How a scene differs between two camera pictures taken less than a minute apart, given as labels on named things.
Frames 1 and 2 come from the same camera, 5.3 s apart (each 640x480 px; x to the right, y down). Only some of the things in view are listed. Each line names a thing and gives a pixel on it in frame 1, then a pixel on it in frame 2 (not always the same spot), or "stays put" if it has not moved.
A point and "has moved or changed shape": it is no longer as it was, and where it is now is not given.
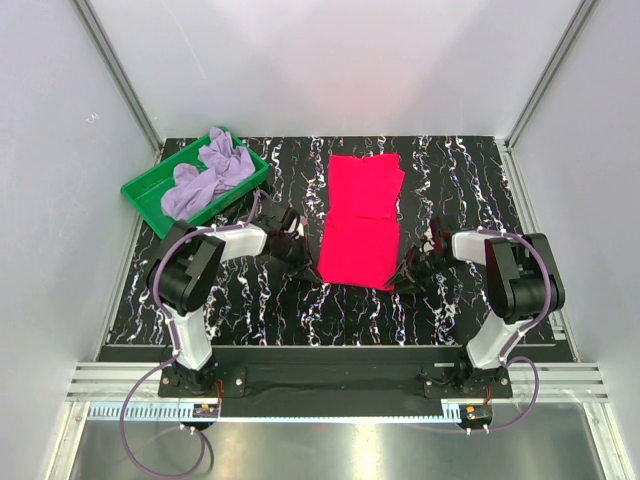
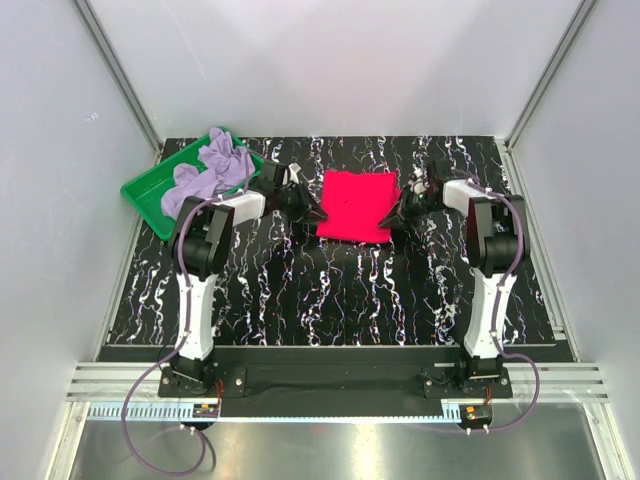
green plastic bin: [146, 193] stays put
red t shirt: [360, 242] has moved or changed shape
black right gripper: [408, 286] to [400, 212]
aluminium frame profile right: [554, 65] stays put
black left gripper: [303, 268] to [308, 210]
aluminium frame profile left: [124, 84] stays put
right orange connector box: [475, 416] stays put
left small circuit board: [208, 410] stays put
